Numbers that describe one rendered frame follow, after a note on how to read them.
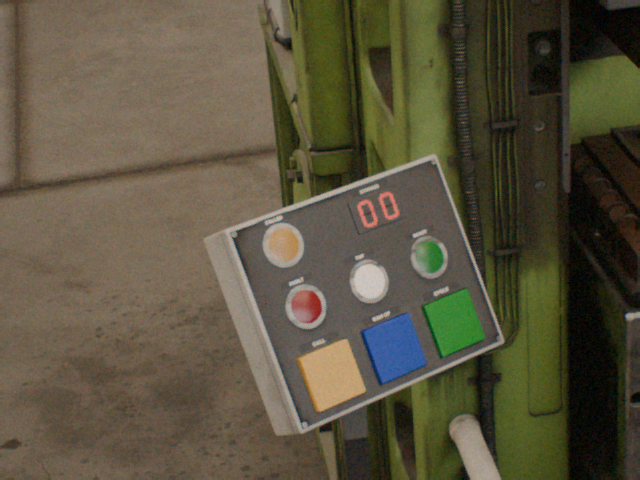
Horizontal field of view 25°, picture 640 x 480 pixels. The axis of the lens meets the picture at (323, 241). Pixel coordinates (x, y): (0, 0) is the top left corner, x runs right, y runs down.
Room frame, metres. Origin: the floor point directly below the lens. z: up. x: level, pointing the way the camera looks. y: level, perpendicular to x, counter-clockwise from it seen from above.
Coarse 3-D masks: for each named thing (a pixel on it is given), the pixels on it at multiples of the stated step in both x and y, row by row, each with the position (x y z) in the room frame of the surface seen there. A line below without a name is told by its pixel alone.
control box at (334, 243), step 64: (384, 192) 1.76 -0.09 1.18; (448, 192) 1.80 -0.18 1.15; (256, 256) 1.64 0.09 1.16; (320, 256) 1.67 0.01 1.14; (384, 256) 1.71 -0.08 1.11; (448, 256) 1.74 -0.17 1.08; (256, 320) 1.60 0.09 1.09; (320, 320) 1.62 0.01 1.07; (384, 320) 1.66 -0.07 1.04; (384, 384) 1.60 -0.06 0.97
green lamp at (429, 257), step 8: (424, 248) 1.73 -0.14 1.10; (432, 248) 1.74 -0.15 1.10; (440, 248) 1.74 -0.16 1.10; (416, 256) 1.72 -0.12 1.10; (424, 256) 1.72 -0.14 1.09; (432, 256) 1.73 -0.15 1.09; (440, 256) 1.73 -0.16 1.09; (424, 264) 1.72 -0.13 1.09; (432, 264) 1.72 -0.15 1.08; (440, 264) 1.73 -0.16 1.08; (432, 272) 1.72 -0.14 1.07
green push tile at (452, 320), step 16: (464, 288) 1.72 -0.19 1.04; (432, 304) 1.69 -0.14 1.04; (448, 304) 1.69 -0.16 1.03; (464, 304) 1.70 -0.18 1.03; (432, 320) 1.67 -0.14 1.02; (448, 320) 1.68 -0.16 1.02; (464, 320) 1.69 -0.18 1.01; (432, 336) 1.67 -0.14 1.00; (448, 336) 1.67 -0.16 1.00; (464, 336) 1.68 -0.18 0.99; (480, 336) 1.69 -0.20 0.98; (448, 352) 1.66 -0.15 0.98
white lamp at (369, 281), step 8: (360, 272) 1.68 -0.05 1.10; (368, 272) 1.68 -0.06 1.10; (376, 272) 1.69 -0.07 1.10; (360, 280) 1.67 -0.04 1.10; (368, 280) 1.68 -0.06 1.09; (376, 280) 1.68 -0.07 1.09; (360, 288) 1.67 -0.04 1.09; (368, 288) 1.67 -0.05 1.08; (376, 288) 1.67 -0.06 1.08; (368, 296) 1.66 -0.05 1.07
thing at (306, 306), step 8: (296, 296) 1.63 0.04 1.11; (304, 296) 1.63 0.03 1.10; (312, 296) 1.63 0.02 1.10; (296, 304) 1.62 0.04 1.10; (304, 304) 1.62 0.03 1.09; (312, 304) 1.63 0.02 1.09; (320, 304) 1.63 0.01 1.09; (296, 312) 1.62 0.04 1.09; (304, 312) 1.62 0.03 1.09; (312, 312) 1.62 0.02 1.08; (320, 312) 1.63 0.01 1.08; (304, 320) 1.61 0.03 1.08; (312, 320) 1.62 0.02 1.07
